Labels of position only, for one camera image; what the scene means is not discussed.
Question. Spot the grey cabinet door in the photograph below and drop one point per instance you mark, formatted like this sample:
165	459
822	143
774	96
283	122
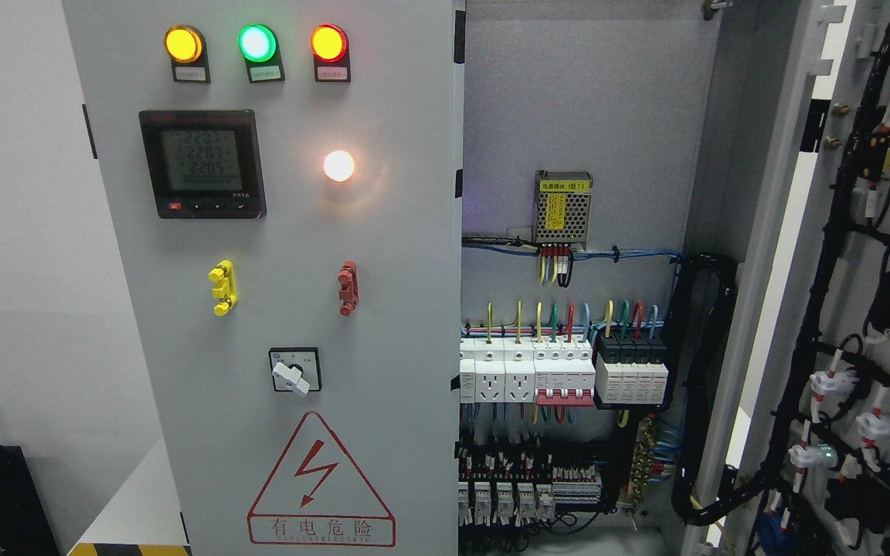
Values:
394	103
816	460

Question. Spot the red terminal clip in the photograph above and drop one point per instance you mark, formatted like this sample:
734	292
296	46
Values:
349	288

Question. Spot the metal mesh power supply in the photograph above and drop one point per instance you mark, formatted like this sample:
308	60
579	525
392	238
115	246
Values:
562	204

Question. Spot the white socket and breaker row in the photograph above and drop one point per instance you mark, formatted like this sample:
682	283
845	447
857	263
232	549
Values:
551	372

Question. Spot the white glowing indicator lamp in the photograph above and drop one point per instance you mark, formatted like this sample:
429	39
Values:
339	165

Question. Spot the black surge protector block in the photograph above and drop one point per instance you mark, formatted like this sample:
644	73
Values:
631	373

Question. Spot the lower relay terminal row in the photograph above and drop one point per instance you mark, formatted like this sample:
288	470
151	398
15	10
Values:
505	484

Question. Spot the yellow terminal clip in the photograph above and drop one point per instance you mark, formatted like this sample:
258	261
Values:
223	278

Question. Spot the red electric hazard warning sticker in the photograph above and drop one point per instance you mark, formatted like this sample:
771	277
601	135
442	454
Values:
317	495

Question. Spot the brass terminal bar right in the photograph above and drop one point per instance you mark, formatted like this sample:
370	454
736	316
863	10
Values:
643	459

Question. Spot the red indicator lamp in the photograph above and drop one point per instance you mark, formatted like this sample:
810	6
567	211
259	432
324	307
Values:
329	43

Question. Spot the black digital power meter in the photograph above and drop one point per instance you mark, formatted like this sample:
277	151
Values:
204	164

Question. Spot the green indicator lamp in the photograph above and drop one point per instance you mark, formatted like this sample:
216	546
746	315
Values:
257	43

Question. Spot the yellow indicator lamp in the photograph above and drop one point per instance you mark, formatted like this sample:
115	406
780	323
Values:
184	44

